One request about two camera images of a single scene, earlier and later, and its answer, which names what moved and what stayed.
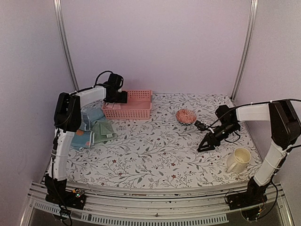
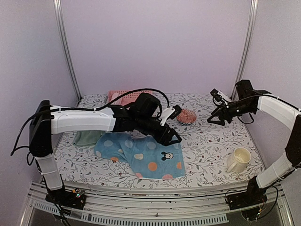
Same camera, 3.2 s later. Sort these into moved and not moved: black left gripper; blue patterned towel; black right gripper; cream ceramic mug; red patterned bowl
Moved: black left gripper; blue patterned towel; black right gripper
Not moved: red patterned bowl; cream ceramic mug
